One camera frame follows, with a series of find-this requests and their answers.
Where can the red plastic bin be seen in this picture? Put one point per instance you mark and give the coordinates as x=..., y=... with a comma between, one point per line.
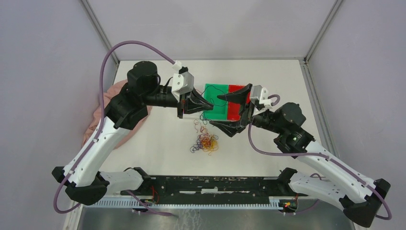
x=233, y=108

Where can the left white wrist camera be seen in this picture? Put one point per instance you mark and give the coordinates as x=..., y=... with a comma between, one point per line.
x=182, y=83

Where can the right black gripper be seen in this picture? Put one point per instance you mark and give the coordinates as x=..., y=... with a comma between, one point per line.
x=231, y=127

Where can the green plastic bin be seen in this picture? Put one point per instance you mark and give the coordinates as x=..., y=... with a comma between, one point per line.
x=211, y=91

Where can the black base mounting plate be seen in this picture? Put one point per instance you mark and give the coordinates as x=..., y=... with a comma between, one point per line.
x=213, y=190

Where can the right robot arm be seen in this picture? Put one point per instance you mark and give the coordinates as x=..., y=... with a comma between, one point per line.
x=358, y=196

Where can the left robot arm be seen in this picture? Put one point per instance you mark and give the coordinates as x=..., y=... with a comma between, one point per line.
x=82, y=178

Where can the white slotted cable duct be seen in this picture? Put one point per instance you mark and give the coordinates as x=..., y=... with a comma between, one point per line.
x=129, y=202

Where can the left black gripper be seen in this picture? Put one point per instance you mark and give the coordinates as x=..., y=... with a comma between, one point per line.
x=191, y=105

